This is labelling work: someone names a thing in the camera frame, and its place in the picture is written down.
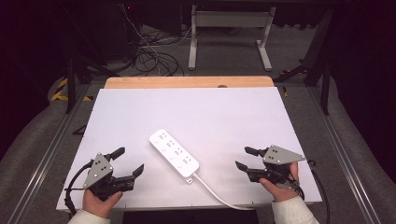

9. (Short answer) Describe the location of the thin white floor cable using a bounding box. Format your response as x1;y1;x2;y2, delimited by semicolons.
120;3;163;77

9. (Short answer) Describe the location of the white power strip cord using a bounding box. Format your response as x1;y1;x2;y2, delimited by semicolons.
191;172;257;212

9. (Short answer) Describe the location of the aluminium floor rail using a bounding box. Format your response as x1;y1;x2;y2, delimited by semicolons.
305;86;375;224
5;83;95;224

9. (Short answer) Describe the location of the white metal desk frame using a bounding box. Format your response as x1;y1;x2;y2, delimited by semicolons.
188;4;277;72

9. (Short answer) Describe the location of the black metal stand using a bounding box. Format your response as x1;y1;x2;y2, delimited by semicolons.
273;8;334;117
59;4;121;115

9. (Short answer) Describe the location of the person's white sleeve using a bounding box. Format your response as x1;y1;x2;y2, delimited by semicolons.
67;208;112;224
271;195;320;224

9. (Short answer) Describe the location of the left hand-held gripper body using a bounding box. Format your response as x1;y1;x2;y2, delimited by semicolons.
82;151;135;202

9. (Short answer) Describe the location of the person's right white sleeve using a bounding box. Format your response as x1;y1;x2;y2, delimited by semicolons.
271;195;320;224

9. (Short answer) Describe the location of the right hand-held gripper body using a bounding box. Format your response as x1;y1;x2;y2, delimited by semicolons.
247;144;306;189

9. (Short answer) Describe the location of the tangle of black floor cables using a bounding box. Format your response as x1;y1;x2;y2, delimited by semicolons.
133;29;186;77

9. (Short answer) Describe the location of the black equipment box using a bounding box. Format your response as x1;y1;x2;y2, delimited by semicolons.
101;2;142;61

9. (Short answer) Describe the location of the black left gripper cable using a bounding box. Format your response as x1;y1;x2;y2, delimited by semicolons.
63;160;94;217

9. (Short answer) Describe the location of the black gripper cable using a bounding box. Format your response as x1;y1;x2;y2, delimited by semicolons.
305;159;332;224
63;160;94;217

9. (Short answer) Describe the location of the white board sheet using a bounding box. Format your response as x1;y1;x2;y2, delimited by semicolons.
55;86;323;213

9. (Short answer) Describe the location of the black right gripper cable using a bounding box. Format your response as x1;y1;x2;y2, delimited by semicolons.
305;159;332;224

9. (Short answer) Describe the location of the person's left white sleeve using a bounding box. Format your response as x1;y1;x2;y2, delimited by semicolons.
67;208;112;224

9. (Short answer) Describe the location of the white power strip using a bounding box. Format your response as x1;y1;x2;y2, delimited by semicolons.
148;128;201;185

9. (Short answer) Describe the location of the yellow black hazard tape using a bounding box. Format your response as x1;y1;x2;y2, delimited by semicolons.
50;77;94;103

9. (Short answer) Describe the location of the person's right hand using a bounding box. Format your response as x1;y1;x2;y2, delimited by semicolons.
258;161;301;203

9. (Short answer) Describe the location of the person's left hand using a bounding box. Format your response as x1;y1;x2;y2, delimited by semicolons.
81;189;124;219

